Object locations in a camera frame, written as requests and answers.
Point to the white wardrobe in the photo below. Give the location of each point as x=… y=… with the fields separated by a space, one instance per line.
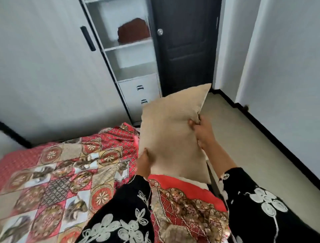
x=50 y=87

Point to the person's left hand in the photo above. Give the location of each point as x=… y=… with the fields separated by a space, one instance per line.
x=143 y=165

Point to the silver round door knob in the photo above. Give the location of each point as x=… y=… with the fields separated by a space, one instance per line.
x=160 y=31

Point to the red patterned bedsheet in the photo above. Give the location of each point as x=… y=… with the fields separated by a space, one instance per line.
x=62 y=187

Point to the brown bed sheet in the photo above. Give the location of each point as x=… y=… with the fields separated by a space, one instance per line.
x=133 y=31

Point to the dark room door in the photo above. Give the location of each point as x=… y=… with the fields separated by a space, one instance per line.
x=187 y=45

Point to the person's right forearm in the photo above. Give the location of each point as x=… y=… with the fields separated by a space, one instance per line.
x=220 y=159

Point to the beige pillow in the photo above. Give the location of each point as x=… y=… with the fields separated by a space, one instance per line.
x=172 y=137

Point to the black recessed door pull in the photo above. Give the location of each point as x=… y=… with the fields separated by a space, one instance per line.
x=88 y=38

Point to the person's right hand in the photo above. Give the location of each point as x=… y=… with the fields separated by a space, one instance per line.
x=203 y=132

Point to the round door stopper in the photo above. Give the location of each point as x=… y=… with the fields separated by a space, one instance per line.
x=245 y=108

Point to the black floral blouse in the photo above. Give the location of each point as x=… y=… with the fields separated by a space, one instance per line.
x=262 y=217

